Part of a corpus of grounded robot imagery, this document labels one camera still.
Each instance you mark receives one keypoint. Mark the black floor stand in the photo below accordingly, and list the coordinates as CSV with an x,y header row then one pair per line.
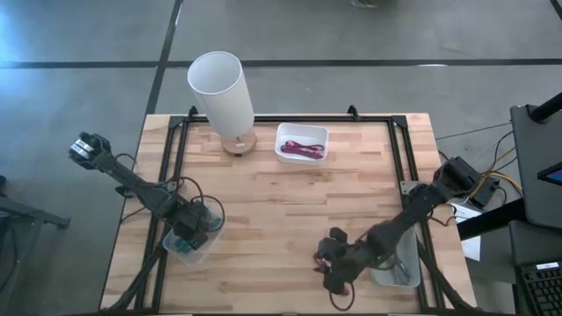
x,y
26,215

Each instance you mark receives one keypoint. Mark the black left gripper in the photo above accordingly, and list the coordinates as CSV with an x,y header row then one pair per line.
x,y
191,232

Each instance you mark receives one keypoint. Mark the black power adapter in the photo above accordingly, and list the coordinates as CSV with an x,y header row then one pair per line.
x,y
485,193

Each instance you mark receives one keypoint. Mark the black laptop keyboard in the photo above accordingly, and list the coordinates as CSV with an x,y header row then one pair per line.
x,y
542,289

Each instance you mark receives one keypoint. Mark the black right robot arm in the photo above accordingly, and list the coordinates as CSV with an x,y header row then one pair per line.
x,y
408,215

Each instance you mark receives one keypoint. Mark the white paper sheet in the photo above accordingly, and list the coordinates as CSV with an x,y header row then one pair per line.
x,y
470,246

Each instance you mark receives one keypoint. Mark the black aluminium table frame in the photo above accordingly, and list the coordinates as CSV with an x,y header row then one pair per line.
x,y
285,118

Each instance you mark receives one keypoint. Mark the white plastic bin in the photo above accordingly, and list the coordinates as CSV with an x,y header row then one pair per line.
x,y
303,131

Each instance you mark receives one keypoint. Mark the black support beam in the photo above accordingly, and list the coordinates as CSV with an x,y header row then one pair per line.
x,y
492,217

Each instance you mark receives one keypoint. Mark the white lamp with wooden base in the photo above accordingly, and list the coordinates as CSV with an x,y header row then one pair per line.
x,y
219,92

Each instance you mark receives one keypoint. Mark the clear plastic bin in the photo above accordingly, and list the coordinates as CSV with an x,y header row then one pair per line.
x,y
211,246
410,263

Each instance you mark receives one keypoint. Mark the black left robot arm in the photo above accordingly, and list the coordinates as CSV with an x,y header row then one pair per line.
x,y
131,180

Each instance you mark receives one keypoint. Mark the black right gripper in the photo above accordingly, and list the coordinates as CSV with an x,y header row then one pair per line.
x,y
355,261

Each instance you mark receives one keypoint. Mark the black side desk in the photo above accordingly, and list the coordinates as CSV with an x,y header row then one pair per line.
x,y
535,145

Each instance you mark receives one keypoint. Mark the grey metal corner bracket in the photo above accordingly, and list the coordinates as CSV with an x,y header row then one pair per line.
x,y
408,187

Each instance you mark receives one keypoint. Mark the tablet with blue screen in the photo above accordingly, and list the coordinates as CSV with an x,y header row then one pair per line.
x,y
553,174

